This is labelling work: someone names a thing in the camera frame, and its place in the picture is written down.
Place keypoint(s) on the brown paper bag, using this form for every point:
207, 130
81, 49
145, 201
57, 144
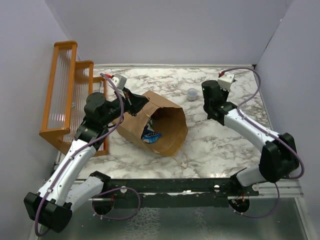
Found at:
171, 124

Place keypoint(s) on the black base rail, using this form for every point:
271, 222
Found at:
169, 192

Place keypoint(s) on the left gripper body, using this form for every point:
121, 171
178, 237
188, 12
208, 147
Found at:
124, 94

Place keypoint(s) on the red snack packet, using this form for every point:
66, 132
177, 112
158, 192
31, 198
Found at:
156, 114

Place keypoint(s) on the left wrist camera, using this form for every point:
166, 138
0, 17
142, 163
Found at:
118, 80

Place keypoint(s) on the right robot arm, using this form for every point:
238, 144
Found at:
278, 151

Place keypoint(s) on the light blue snack bag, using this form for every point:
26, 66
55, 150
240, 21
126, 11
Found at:
150, 136

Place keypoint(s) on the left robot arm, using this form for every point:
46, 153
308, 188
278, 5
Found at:
54, 203

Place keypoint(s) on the markers in rack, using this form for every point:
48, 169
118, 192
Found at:
101, 86

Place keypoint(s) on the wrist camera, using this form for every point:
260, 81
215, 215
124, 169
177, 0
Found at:
225, 80
118, 80

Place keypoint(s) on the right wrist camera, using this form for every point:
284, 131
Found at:
225, 80

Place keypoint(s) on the small clear plastic cup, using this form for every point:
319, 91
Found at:
192, 94

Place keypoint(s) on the orange wooden rack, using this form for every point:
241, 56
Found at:
70, 83

